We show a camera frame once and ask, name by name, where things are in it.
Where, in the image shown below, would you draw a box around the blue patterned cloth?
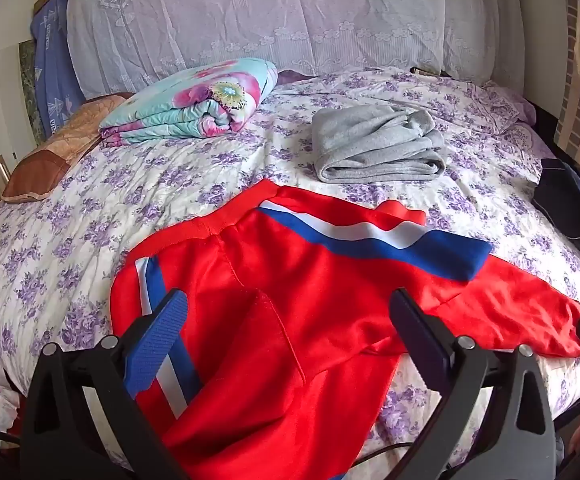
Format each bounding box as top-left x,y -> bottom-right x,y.
30,0 -> 86,142

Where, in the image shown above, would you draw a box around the red pants with striped sides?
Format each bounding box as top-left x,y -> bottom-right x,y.
110,178 -> 580,480

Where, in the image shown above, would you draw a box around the folded grey sweater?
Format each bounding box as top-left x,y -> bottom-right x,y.
312,105 -> 447,184

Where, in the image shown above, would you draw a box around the white lace cover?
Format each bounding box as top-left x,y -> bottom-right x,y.
66,0 -> 502,102

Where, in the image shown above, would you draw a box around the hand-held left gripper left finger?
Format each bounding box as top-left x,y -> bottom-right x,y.
20,287 -> 203,480

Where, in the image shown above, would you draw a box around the black cable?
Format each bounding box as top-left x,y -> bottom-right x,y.
354,441 -> 423,467

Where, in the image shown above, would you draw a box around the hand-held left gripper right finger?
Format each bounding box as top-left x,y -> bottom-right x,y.
389,287 -> 559,480

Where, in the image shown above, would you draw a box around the dark navy cloth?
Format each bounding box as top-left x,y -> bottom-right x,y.
530,158 -> 580,283

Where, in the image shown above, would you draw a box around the purple floral pillow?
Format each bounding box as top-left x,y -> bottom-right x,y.
467,81 -> 537,136

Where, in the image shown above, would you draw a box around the folded floral quilt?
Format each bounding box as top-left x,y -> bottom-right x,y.
98,58 -> 279,149

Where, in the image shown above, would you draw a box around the purple floral bed sheet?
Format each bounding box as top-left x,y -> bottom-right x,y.
0,67 -> 580,467

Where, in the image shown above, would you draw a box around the brown pillow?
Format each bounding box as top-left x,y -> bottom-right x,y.
1,93 -> 131,205

